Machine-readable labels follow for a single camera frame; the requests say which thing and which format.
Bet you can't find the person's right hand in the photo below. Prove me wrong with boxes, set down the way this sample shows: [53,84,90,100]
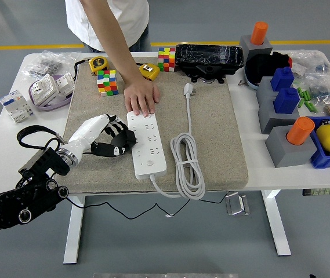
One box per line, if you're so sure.
[123,77,161,118]

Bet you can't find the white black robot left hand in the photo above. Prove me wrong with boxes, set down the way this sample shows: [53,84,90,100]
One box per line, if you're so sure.
[67,114,130,159]

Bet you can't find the black plug adapter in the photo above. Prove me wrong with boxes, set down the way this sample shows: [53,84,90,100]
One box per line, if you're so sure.
[110,129,139,151]

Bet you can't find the white power strip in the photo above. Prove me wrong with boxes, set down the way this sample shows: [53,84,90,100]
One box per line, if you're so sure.
[126,111,168,180]

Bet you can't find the thin black adapter cord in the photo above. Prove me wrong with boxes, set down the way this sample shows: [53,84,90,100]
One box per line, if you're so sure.
[66,191,229,220]

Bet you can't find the yellow tape measure silver clip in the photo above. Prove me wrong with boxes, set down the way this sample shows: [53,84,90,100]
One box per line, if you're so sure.
[135,62,161,82]

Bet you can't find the colourful puzzle cube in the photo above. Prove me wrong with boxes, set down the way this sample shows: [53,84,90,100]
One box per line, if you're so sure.
[96,69,120,97]
[157,47,177,72]

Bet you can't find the yellow tape measure black label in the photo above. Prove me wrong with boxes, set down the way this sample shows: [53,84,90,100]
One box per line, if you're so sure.
[73,56,110,76]

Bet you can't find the white circuit breaker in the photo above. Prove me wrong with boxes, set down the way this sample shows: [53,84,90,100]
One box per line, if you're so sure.
[0,89,35,124]

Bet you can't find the black device wrapped in film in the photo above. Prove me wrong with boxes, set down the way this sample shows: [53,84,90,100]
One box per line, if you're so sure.
[175,43,245,85]

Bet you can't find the grey-brown mat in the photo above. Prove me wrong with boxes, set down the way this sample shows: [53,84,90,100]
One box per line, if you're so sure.
[56,56,249,195]

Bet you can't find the clear bag grey screws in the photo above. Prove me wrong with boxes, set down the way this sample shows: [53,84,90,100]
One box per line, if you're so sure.
[21,49,76,79]

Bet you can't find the black table control panel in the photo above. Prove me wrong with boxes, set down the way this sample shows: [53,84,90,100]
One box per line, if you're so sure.
[302,188,330,197]

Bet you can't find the silver metal box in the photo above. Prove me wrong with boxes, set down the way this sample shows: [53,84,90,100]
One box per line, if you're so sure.
[224,191,251,217]

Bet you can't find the pale blue round base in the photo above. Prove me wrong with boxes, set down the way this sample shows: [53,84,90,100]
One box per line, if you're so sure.
[243,65,263,91]

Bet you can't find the blue plastic bin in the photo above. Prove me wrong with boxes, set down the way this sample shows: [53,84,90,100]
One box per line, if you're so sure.
[306,116,330,170]

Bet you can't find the grey block with round hole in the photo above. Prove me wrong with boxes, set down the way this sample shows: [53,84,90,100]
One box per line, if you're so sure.
[265,126,318,169]
[239,35,273,60]

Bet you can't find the black cloth bundle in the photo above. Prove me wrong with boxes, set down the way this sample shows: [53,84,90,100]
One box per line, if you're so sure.
[245,51,293,85]

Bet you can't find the grey stepped block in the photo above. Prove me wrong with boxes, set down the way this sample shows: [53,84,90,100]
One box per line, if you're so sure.
[256,76,309,134]

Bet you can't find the orange cylinder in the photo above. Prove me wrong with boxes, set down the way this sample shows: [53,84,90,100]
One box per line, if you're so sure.
[286,116,316,146]
[250,21,269,46]

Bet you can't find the blue plastic block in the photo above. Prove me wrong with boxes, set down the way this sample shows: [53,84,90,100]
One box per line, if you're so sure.
[273,87,301,115]
[270,67,295,92]

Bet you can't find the clear bag white parts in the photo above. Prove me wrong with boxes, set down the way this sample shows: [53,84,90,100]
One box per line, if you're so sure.
[291,49,330,79]

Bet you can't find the clear bag blue parts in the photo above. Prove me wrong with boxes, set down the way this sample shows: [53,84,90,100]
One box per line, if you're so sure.
[306,75,330,102]

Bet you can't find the purple strap ring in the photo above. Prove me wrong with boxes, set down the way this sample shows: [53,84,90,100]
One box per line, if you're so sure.
[28,74,74,112]

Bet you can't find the white power cord with plug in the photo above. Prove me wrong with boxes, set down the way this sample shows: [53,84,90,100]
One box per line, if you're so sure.
[149,82,206,200]

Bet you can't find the white wall socket panel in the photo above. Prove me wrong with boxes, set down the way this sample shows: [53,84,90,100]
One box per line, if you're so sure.
[55,72,75,98]
[30,74,59,105]

